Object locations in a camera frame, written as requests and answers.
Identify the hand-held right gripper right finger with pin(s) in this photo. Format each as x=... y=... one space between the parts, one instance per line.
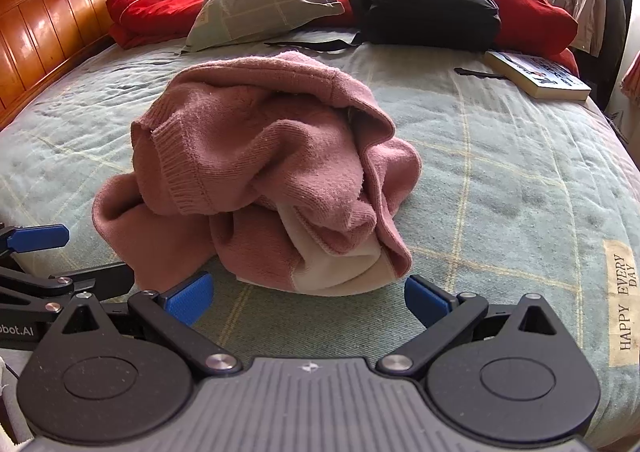
x=425 y=297

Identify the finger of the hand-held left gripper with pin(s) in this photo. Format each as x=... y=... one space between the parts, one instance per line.
x=40 y=238
x=100 y=277

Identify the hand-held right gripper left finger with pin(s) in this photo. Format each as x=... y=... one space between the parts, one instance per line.
x=190 y=294

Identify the pink and white sweater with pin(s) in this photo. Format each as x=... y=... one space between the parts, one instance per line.
x=250 y=157

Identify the wooden headboard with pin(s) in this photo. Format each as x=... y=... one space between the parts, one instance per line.
x=50 y=32

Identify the white blue paperback book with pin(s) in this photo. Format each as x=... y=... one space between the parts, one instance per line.
x=540 y=77

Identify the orange curtain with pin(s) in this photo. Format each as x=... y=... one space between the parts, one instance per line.
x=631 y=82

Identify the dark hanging coat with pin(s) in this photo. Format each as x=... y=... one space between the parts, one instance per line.
x=615 y=32

